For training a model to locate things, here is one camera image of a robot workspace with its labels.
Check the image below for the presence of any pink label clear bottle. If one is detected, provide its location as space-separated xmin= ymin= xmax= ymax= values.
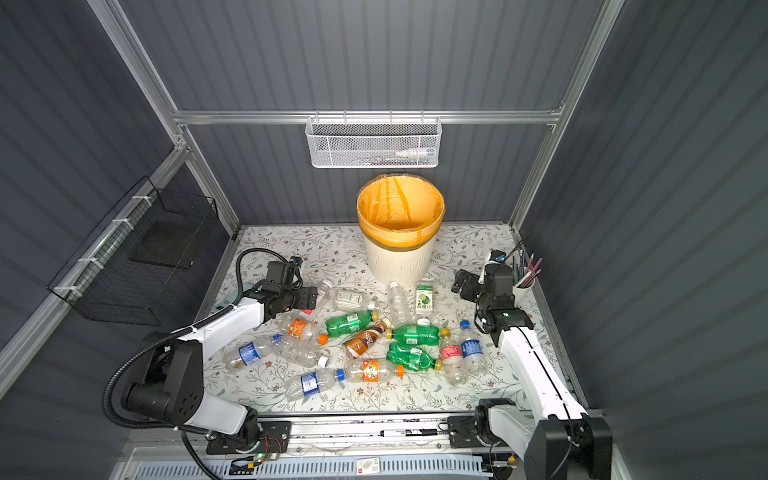
xmin=299 ymin=279 xmax=333 ymax=320

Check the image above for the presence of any crushed clear bottle white cap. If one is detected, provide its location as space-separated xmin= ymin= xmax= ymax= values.
xmin=278 ymin=341 xmax=329 ymax=368

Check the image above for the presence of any green label white carton bottle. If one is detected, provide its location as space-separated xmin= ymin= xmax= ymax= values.
xmin=415 ymin=284 xmax=434 ymax=317

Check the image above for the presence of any red label clear bottle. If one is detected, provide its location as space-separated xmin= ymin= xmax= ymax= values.
xmin=440 ymin=345 xmax=468 ymax=385

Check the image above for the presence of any blue label clear bottle front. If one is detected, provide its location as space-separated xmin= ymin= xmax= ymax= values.
xmin=285 ymin=368 xmax=346 ymax=401

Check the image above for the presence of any orange soda label bottle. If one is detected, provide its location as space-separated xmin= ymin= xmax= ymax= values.
xmin=344 ymin=359 xmax=405 ymax=383

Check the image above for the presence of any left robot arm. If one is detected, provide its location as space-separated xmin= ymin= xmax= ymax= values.
xmin=101 ymin=247 xmax=317 ymax=436

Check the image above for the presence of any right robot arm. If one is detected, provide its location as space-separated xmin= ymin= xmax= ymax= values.
xmin=451 ymin=262 xmax=613 ymax=479

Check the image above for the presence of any white ribbed trash bin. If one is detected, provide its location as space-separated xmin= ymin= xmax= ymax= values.
xmin=363 ymin=234 xmax=437 ymax=286

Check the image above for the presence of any orange bin liner bag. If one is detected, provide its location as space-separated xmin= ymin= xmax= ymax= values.
xmin=356 ymin=174 xmax=446 ymax=251

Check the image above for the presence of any white pencil cup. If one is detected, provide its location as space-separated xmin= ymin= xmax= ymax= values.
xmin=513 ymin=279 xmax=536 ymax=308

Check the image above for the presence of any orange label crushed bottle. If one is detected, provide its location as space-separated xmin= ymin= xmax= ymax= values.
xmin=277 ymin=315 xmax=328 ymax=346

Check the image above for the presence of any small blue cap bottle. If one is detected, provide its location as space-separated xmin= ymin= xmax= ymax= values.
xmin=224 ymin=334 xmax=278 ymax=371

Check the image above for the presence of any square clear bottle green label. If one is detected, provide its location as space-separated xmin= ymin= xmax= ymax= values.
xmin=331 ymin=288 xmax=371 ymax=313

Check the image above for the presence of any green bottle yellow cap upper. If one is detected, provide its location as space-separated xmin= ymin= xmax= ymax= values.
xmin=325 ymin=310 xmax=379 ymax=338

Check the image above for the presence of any green bottle yellow cap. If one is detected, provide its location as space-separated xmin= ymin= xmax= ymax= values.
xmin=386 ymin=342 xmax=443 ymax=372
xmin=325 ymin=310 xmax=379 ymax=338

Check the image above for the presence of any green bottle white cap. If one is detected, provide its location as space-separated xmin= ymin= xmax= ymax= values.
xmin=385 ymin=323 xmax=441 ymax=346

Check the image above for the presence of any tall clear ribbed bottle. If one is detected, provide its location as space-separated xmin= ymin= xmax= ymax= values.
xmin=387 ymin=281 xmax=413 ymax=327

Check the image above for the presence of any brown tea bottle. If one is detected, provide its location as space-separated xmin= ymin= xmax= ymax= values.
xmin=344 ymin=318 xmax=391 ymax=360

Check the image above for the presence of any green bottle yellow cap lower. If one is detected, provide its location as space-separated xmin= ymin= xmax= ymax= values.
xmin=386 ymin=342 xmax=443 ymax=372

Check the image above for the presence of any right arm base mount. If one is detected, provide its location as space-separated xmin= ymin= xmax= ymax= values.
xmin=444 ymin=414 xmax=498 ymax=449

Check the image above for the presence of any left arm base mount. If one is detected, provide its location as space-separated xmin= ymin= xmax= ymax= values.
xmin=206 ymin=420 xmax=292 ymax=455

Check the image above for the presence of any black wire wall basket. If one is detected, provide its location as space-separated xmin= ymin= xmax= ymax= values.
xmin=48 ymin=170 xmax=229 ymax=327

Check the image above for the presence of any black marker on rail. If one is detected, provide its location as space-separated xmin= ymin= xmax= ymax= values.
xmin=380 ymin=428 xmax=438 ymax=438

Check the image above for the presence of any white wire wall basket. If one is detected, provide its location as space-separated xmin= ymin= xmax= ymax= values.
xmin=305 ymin=116 xmax=443 ymax=169

